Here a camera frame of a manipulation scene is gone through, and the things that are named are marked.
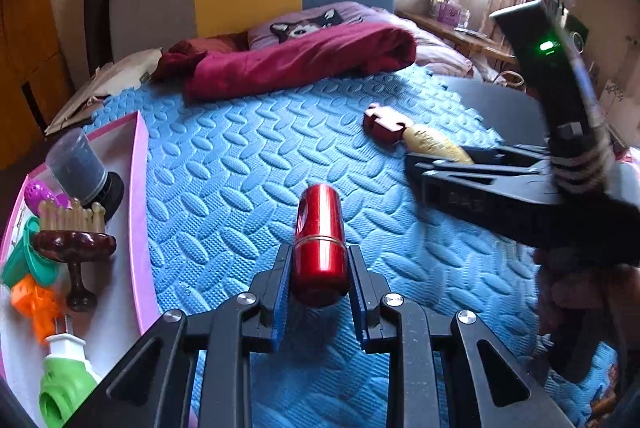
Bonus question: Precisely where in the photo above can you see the orange block toy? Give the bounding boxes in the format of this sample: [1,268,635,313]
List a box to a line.
[11,278,61,344]

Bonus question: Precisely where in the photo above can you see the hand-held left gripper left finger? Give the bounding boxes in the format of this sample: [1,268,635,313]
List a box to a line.
[65,244,293,428]

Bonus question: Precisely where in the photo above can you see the maroon blanket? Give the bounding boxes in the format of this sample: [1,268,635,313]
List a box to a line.
[182,22,418,102]

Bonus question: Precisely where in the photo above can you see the green and white bottle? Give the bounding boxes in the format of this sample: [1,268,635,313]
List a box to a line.
[39,333,103,428]

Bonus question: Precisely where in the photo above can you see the white cloth bag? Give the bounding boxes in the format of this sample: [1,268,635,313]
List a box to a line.
[45,48,163,136]

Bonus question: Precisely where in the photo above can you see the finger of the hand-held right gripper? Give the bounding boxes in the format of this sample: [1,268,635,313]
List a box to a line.
[465,145,551,167]
[404,150,551,209]

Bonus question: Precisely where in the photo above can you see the pink dog print pillow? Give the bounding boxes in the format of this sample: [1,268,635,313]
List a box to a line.
[248,2,386,48]

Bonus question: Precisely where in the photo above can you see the wooden desk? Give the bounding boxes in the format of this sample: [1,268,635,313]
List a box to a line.
[397,10,518,63]

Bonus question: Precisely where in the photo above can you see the person's right hand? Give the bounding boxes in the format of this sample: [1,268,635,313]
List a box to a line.
[532,245,626,339]

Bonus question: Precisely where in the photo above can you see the pink duvet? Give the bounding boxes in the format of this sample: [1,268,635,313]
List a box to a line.
[370,5,476,81]

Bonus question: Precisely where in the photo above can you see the red puzzle block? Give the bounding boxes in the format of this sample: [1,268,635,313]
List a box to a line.
[363,104,413,149]

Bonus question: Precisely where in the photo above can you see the green funnel toy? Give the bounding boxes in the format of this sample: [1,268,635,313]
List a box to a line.
[2,216,61,286]

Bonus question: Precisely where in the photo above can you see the wooden massage comb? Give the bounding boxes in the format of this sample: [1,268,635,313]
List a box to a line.
[32,200,117,313]

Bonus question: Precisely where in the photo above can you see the wooden wardrobe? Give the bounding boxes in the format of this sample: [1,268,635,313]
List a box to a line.
[0,0,76,169]

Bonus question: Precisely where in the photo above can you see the blue foam puzzle mat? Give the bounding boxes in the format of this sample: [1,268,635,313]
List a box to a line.
[82,62,621,428]

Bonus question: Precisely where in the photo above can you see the grey cup with black lid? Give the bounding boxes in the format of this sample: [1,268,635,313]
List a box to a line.
[46,128,125,226]

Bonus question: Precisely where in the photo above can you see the purple perforated toy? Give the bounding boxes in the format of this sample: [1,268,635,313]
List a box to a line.
[25,178,73,213]

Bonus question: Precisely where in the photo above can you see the white bag with handles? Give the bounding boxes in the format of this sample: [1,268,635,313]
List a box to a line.
[492,70,525,89]

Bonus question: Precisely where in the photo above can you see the red metal cylinder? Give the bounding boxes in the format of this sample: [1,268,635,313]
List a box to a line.
[290,183,349,306]

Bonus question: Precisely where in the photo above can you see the dark red cloth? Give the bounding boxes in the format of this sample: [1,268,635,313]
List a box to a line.
[152,36,251,81]

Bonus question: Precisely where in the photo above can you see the black upright board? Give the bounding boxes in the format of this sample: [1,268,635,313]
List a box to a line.
[84,0,118,76]

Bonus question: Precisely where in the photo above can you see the pink box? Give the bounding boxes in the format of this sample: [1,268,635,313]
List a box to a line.
[0,110,161,428]

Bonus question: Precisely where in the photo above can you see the purple box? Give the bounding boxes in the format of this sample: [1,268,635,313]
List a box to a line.
[430,0,471,26]

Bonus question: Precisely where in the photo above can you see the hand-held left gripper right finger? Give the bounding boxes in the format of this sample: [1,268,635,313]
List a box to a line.
[348,245,576,428]

